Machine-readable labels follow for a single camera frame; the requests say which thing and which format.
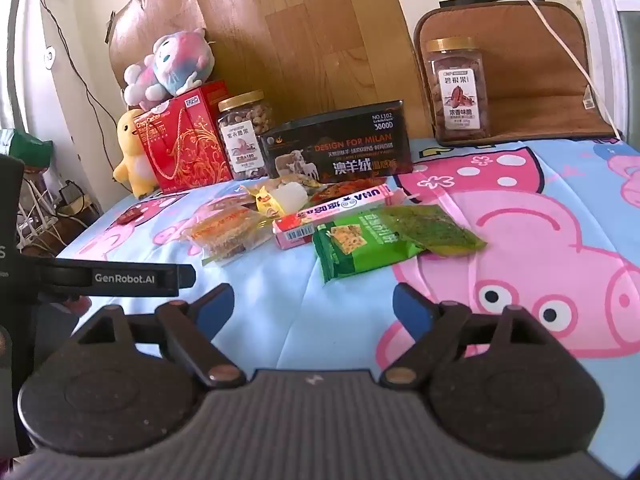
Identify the pink and blue plush toy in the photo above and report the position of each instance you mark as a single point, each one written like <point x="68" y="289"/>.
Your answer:
<point x="175" y="65"/>

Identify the white curtain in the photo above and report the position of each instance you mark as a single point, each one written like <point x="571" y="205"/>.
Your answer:
<point x="9" y="60"/>

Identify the pink long snack box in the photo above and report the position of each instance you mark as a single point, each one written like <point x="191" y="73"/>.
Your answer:
<point x="330" y="215"/>

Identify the printed cartoon pig blanket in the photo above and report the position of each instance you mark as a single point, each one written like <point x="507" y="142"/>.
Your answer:
<point x="300" y="300"/>

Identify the clear orange pastry packet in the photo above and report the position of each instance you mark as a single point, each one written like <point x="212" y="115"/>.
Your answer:
<point x="230" y="235"/>

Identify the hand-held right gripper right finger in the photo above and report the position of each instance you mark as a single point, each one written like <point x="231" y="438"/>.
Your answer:
<point x="410" y="306"/>

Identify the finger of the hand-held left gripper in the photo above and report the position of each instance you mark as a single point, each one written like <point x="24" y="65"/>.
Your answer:
<point x="125" y="278"/>

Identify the white window frame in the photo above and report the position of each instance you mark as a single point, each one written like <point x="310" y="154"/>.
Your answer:
<point x="600" y="10"/>

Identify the white round wall hook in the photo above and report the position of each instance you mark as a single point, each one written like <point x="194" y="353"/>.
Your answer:
<point x="49" y="54"/>

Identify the person's left hand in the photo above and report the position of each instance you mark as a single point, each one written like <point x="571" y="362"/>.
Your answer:
<point x="80" y="305"/>

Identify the yellow duck plush toy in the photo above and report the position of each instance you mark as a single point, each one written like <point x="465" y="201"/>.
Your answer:
<point x="131" y="155"/>

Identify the clear green snack packet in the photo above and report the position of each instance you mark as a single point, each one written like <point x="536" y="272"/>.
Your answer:
<point x="440" y="232"/>

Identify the wood-pattern wall sheet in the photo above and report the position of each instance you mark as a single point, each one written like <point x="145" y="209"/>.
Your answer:
<point x="300" y="35"/>

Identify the green bag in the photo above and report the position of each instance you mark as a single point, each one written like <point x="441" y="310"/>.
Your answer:
<point x="25" y="150"/>

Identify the red spicy snack packet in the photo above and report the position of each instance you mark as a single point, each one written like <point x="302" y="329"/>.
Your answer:
<point x="345" y="190"/>

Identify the green cracker packet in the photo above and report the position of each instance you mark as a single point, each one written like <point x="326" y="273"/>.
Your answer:
<point x="360" y="250"/>

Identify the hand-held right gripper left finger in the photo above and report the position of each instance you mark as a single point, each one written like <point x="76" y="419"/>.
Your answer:
<point x="217" y="305"/>

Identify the gold-lid mixed nut jar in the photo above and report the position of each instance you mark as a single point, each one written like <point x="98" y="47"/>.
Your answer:
<point x="240" y="135"/>

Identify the white jelly cup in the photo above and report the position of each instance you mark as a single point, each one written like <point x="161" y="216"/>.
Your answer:
<point x="292" y="196"/>

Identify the red gift bag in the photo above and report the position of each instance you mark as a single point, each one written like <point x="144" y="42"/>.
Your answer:
<point x="185" y="150"/>

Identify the brown seat cushion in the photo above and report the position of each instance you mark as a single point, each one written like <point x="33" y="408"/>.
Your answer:
<point x="525" y="60"/>

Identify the black printed storage box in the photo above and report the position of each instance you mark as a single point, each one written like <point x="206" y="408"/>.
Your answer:
<point x="350" y="145"/>

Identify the black power adapter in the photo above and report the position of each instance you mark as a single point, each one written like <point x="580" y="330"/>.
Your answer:
<point x="71" y="194"/>

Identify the gold-lid pecan jar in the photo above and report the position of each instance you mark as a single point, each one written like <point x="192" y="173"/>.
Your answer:
<point x="457" y="95"/>

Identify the yellow candy packet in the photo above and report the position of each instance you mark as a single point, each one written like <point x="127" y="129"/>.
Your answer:
<point x="264" y="202"/>

